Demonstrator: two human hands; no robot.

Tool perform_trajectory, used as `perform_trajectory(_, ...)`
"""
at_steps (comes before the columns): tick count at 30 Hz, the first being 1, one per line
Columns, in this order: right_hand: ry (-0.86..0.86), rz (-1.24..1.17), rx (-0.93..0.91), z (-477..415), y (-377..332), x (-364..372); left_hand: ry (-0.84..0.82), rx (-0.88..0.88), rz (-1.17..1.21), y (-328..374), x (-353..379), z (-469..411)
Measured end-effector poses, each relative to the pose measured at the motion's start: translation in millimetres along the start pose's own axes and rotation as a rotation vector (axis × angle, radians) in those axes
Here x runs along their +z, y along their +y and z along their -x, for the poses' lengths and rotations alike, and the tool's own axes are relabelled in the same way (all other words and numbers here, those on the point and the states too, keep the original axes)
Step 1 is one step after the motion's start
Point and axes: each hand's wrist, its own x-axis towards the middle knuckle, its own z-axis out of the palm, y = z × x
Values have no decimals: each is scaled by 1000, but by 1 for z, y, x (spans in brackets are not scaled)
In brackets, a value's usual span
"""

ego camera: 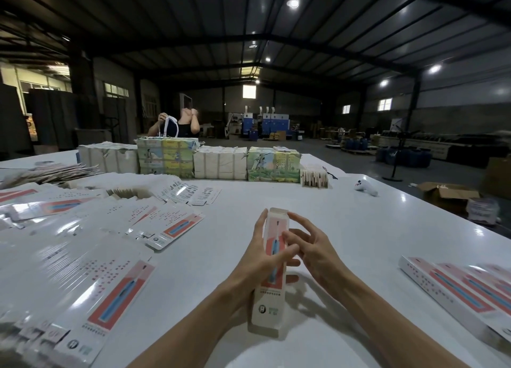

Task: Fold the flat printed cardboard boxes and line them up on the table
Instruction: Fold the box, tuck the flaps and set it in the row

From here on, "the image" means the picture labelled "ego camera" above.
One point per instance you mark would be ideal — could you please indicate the person's left hand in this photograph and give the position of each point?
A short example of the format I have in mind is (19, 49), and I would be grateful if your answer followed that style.
(255, 260)

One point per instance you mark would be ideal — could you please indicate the person's right hand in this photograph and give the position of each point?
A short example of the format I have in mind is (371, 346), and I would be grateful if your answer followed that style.
(319, 252)

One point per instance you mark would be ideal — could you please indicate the toothbrush carton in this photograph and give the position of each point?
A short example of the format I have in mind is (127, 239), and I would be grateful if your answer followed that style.
(267, 308)

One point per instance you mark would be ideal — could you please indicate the pile of carton blanks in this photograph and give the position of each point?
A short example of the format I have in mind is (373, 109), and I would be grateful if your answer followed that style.
(80, 252)

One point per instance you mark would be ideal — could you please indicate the person's right forearm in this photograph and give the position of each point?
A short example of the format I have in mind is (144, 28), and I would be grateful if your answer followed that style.
(399, 324)

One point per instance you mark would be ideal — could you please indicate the person's left forearm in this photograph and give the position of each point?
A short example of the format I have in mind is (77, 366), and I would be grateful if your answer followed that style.
(188, 328)

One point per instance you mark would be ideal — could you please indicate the small beige card stack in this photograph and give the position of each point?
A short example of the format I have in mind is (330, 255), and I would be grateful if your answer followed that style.
(315, 179)

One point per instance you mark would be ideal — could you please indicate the small white object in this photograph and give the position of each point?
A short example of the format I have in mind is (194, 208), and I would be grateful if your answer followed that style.
(366, 188)

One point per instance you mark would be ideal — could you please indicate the small black tool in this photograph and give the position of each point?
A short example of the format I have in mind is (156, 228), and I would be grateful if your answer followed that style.
(330, 172)

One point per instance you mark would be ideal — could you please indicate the green printed carton bundle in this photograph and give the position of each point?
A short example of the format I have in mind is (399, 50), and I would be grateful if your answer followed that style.
(274, 165)

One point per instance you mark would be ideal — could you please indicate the row of white cartons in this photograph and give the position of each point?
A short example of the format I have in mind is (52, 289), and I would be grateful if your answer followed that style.
(108, 158)
(220, 163)

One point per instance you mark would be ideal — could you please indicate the black floor stand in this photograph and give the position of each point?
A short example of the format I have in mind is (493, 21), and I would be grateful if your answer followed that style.
(402, 156)

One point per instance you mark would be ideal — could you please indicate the blue bins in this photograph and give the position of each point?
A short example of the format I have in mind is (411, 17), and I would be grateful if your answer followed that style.
(403, 157)

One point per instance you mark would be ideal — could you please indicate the blue machine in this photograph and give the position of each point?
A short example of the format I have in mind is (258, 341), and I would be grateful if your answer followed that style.
(275, 126)

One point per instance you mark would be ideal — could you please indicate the green yellow carton bundle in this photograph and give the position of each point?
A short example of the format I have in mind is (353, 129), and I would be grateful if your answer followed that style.
(166, 158)

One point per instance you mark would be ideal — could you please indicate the open cardboard box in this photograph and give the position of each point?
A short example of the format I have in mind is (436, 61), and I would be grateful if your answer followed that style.
(449, 196)

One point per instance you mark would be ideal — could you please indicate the white headset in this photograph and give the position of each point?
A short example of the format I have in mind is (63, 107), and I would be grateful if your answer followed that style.
(170, 126)

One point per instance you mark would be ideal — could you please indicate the square bright window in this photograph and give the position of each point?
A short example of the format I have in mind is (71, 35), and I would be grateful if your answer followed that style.
(249, 92)

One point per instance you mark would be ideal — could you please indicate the white plastic bags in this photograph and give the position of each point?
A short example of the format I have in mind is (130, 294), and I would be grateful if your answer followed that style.
(483, 211)

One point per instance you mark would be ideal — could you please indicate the tall cardboard box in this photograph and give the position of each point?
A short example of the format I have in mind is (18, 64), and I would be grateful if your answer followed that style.
(498, 177)

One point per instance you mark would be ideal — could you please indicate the grey crate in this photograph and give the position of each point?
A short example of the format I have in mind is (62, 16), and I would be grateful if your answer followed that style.
(92, 137)

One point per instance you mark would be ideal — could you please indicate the pile of grey flat sheets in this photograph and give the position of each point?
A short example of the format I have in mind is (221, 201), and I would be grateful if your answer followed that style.
(48, 175)

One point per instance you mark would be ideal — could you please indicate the dark grey cabinet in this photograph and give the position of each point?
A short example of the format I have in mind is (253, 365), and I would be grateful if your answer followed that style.
(52, 120)

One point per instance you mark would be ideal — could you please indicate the double wall window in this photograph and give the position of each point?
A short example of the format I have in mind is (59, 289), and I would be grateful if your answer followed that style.
(385, 104)

